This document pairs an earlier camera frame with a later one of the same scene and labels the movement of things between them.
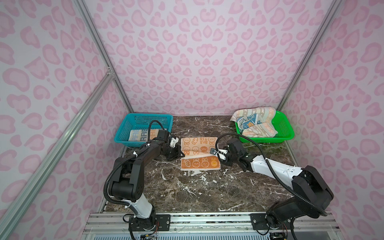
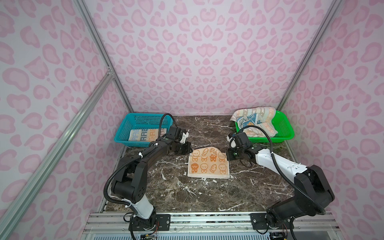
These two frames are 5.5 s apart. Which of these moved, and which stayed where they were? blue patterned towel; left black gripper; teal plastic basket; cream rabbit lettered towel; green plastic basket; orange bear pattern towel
Moved: orange bear pattern towel; left black gripper
Stayed: cream rabbit lettered towel; green plastic basket; teal plastic basket; blue patterned towel
